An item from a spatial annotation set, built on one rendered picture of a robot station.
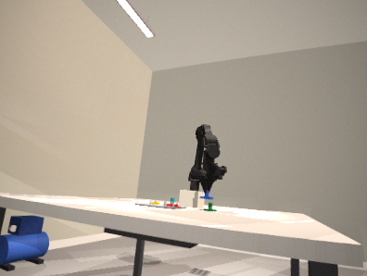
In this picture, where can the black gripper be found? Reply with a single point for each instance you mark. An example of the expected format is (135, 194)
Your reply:
(206, 178)

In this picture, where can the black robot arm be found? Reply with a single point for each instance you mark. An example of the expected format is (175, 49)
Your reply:
(206, 139)

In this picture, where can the green gear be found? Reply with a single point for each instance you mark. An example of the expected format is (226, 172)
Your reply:
(210, 208)

